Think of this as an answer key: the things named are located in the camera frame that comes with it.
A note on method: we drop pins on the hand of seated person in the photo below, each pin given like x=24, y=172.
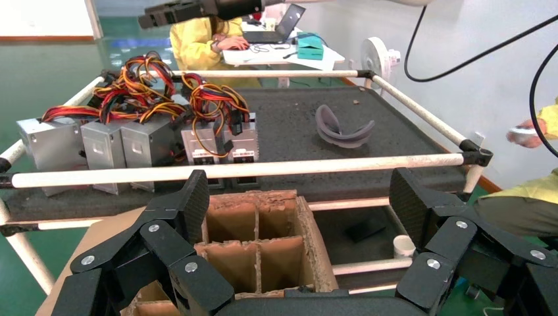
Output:
x=233, y=43

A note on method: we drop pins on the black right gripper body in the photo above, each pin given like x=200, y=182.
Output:
x=239, y=8

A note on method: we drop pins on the black laptop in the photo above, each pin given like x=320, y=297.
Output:
x=287, y=22

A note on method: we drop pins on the white electric fan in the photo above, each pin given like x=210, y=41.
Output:
x=375, y=56

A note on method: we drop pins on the teal box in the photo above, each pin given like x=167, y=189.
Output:
x=310, y=48

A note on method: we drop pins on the black flat block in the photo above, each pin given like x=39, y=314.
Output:
x=366, y=230

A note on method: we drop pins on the white desk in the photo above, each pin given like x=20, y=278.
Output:
x=270, y=54

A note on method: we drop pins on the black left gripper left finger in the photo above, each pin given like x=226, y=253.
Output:
x=131, y=253

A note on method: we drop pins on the seated person in yellow jacket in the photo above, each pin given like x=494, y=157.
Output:
x=192, y=43

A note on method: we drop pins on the dark grey foam cart mat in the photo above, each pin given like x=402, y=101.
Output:
x=283, y=117

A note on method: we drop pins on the white pipe cart frame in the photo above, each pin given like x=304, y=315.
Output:
x=305, y=165

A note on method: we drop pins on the brown cardboard box with dividers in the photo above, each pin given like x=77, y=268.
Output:
x=279, y=261

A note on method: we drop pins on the grey curved foam piece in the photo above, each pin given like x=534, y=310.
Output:
x=344, y=137

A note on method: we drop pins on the crouching person in yellow jacket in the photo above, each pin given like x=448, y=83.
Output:
x=536, y=192

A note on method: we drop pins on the white cup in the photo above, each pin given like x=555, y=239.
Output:
x=270, y=24

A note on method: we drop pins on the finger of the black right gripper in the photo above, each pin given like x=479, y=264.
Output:
x=174, y=13

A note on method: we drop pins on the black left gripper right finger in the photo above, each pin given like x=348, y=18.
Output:
x=457, y=248

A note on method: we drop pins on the hand of crouching person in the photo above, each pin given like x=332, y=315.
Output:
x=529, y=135

